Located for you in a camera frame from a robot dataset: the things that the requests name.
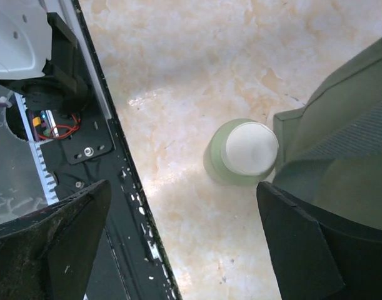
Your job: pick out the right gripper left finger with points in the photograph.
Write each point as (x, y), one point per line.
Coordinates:
(49, 253)

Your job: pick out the aluminium front rail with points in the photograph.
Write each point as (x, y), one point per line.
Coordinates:
(46, 157)

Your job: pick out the green canvas bag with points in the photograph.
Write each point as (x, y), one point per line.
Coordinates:
(330, 150)

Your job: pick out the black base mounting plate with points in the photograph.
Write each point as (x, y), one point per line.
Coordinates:
(130, 262)

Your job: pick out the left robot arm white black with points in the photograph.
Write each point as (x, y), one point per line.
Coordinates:
(40, 58)

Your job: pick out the green bottle beige cap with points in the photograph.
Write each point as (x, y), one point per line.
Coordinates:
(242, 152)

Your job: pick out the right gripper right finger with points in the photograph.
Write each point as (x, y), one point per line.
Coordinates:
(316, 254)

